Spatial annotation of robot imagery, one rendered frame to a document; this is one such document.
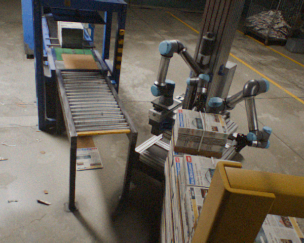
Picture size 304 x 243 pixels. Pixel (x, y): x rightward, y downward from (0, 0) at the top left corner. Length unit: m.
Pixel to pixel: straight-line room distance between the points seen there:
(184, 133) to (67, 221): 1.31
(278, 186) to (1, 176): 3.02
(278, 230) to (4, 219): 2.25
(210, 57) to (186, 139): 0.92
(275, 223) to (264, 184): 0.82
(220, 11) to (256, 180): 2.35
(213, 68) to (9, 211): 2.20
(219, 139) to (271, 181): 1.77
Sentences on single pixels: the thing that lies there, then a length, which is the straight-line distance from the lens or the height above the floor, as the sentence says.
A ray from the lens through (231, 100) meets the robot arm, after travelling 2.88.
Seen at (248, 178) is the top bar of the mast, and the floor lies 1.85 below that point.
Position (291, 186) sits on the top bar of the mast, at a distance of 0.64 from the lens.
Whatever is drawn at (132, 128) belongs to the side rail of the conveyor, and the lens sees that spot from 2.65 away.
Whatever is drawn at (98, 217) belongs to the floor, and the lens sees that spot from 2.95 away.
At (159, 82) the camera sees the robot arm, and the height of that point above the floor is 1.08.
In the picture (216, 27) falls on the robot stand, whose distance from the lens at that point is 2.89.
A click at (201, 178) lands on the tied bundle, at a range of 1.85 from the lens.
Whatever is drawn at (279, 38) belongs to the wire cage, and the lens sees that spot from 10.11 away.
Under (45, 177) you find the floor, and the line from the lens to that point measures 3.34.
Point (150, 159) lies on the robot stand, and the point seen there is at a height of 0.22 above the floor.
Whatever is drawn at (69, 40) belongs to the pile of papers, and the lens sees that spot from 4.36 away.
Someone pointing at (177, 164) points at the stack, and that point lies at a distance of 2.29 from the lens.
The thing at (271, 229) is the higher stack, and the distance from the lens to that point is 1.39.
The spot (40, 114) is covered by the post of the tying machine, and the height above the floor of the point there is 0.21.
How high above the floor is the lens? 2.20
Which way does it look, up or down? 31 degrees down
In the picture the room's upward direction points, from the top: 10 degrees clockwise
